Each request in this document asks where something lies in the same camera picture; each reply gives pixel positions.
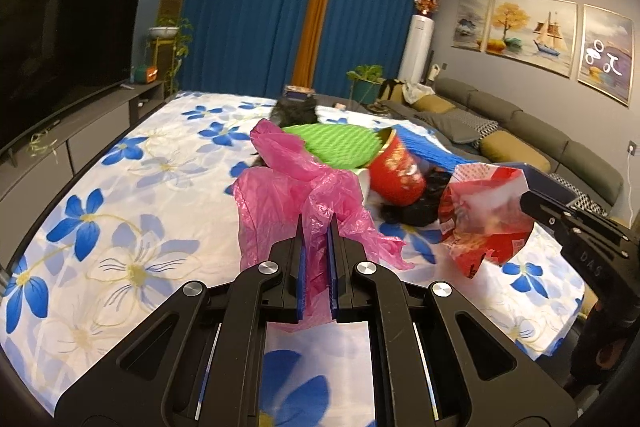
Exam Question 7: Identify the red snack wrapper bag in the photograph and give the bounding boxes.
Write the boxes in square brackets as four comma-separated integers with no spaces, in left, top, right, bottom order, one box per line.
[438,162,534,279]

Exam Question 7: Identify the black plastic bag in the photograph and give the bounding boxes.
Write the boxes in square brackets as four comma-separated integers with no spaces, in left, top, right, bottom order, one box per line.
[380,168,451,228]

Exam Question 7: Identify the red paper cup gold inside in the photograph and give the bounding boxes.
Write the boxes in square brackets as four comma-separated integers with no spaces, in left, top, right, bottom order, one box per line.
[368,128,425,207]

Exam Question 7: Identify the pink plastic bag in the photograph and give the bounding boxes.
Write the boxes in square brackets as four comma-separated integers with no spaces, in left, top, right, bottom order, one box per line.
[233,119,413,332]

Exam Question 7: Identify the mustard yellow cushion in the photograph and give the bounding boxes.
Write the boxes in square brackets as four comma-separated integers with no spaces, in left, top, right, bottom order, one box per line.
[480,130,551,173]

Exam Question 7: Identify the floral blue white tablecloth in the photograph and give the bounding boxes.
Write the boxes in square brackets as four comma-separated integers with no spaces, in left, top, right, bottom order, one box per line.
[1,92,585,412]

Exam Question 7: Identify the grey sofa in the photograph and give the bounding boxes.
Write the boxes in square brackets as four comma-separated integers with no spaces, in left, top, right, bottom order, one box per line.
[378,78,624,215]

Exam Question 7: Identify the patterned black white cushion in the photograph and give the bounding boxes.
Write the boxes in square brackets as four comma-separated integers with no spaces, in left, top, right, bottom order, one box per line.
[457,112,499,140]

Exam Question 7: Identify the grey cushion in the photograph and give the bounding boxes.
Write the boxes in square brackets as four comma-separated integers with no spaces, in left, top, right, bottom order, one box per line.
[416,112,480,145]

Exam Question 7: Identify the purple abstract painting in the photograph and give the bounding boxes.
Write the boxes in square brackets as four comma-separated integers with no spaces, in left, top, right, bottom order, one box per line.
[577,4,634,107]

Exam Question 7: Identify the blue foam sheet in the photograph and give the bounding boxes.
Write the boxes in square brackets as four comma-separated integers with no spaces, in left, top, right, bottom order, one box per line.
[393,124,473,172]

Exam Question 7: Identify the far mustard cushion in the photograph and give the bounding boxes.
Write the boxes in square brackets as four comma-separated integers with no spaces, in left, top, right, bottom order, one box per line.
[411,94,456,114]

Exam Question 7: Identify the sailboat tree painting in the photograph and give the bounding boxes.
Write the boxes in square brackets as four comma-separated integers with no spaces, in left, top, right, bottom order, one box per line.
[486,0,578,78]

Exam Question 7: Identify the grey tv cabinet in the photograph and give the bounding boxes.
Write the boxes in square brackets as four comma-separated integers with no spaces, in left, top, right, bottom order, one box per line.
[1,81,165,269]

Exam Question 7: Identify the triptych landscape painting left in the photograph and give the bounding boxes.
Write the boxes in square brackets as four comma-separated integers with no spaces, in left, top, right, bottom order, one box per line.
[452,0,490,52]

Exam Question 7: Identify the green mesh foam sheet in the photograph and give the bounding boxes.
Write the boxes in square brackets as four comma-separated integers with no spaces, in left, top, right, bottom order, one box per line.
[283,124,382,170]

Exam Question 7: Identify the white standing air conditioner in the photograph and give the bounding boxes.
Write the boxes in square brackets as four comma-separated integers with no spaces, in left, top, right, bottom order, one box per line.
[397,15,435,83]

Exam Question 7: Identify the potted green plant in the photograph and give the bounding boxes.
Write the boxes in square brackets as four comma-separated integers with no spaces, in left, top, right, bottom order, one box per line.
[346,65,384,105]

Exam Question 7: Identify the red flower ornament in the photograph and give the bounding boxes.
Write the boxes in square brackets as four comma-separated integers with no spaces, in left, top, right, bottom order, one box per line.
[414,0,439,17]

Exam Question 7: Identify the plant on tall stand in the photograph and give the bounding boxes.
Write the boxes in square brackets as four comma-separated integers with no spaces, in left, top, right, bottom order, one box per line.
[148,14,193,98]

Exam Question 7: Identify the black television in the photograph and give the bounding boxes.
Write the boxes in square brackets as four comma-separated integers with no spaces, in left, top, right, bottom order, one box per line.
[1,0,139,148]

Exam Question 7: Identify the orange curtain strip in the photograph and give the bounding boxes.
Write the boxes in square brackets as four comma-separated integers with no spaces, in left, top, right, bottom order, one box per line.
[292,0,329,89]

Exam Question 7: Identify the blue curtain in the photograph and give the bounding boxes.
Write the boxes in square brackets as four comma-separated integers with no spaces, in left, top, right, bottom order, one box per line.
[179,0,414,98]

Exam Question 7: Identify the white charging cable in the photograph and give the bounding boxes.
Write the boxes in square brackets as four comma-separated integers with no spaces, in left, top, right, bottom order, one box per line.
[624,146,637,220]

